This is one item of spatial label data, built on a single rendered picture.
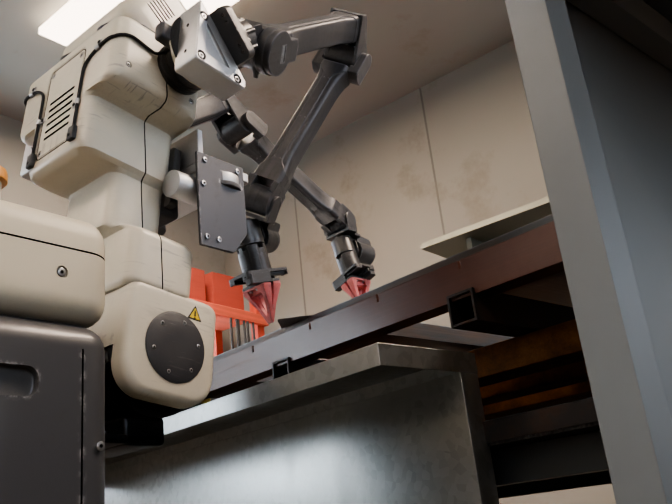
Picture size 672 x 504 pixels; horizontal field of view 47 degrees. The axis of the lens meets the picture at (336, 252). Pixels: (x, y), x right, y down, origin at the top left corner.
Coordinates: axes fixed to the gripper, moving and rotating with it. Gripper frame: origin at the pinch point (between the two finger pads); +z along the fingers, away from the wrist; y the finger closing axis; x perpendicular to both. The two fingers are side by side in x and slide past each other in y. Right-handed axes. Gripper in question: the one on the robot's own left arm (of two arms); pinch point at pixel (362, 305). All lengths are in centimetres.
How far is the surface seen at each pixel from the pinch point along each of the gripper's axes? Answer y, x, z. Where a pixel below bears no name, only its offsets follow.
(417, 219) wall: 130, -227, -162
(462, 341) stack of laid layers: -23.5, -0.8, 22.7
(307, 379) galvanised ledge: -40, 62, 41
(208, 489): 13, 46, 39
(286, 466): -12, 46, 44
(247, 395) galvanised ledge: -26, 62, 37
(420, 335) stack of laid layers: -23.6, 12.9, 22.2
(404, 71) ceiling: 83, -208, -244
